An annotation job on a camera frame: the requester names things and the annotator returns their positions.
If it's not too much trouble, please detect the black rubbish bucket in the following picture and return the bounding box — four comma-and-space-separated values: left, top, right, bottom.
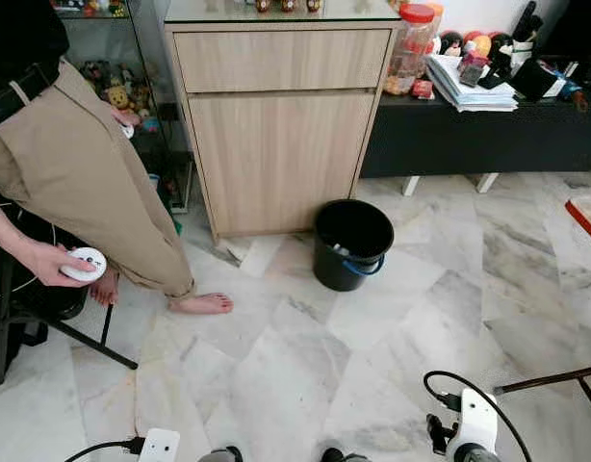
312, 198, 396, 294

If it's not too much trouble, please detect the person right hand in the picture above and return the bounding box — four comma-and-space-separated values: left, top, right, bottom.
16, 239, 96, 289

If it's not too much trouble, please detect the person left hand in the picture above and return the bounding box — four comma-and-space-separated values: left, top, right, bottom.
108, 104, 138, 134

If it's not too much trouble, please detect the robot right leg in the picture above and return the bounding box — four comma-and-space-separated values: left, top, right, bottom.
319, 447, 370, 462

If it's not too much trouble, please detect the robot leg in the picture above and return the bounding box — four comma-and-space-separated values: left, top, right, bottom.
198, 445, 244, 462
319, 447, 370, 462

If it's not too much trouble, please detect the brown metal chair leg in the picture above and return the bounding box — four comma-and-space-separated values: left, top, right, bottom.
494, 363, 591, 422

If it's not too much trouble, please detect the robot left leg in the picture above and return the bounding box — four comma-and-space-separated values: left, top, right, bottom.
198, 445, 244, 462

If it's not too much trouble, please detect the long black tv console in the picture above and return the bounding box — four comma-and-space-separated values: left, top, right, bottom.
361, 85, 591, 196

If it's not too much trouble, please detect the light wooden cabinet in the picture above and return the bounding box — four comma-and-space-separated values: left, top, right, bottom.
164, 0, 402, 242

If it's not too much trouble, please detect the stack of white papers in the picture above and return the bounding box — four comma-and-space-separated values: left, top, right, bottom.
425, 54, 519, 113

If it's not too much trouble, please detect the black folded pouch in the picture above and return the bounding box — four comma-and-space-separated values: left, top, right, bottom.
511, 58, 568, 103

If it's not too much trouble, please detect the black metal stool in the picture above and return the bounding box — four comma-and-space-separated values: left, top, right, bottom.
0, 192, 140, 388

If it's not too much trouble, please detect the red lid plastic jar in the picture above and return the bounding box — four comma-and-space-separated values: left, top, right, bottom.
386, 3, 437, 96

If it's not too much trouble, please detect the black haired small doll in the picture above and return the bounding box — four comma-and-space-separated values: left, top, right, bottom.
439, 31, 464, 58

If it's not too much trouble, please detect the red orange small doll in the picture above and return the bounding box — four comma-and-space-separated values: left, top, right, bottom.
465, 32, 493, 60

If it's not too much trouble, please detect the white pen cup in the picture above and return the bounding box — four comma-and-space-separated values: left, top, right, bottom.
511, 0, 546, 65

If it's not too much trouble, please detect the black flat television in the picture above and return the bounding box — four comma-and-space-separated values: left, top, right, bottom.
538, 0, 591, 61

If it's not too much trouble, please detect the person in beige trousers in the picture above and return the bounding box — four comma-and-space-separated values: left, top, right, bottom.
0, 0, 235, 316

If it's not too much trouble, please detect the glass display cabinet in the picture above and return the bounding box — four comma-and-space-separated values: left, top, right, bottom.
53, 0, 196, 215

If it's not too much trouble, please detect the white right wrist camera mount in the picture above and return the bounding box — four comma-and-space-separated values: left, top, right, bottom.
447, 387, 500, 462

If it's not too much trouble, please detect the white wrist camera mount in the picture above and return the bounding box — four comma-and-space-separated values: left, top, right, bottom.
138, 428, 182, 462
447, 387, 500, 462

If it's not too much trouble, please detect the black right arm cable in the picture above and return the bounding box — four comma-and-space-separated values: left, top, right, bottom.
423, 371, 533, 462

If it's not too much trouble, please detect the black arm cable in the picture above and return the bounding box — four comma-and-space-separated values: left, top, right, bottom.
64, 437, 144, 462
423, 371, 533, 462

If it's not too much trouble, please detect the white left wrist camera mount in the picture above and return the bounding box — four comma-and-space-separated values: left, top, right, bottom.
138, 428, 182, 462

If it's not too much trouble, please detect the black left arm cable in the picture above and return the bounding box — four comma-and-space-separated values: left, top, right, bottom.
64, 437, 144, 462

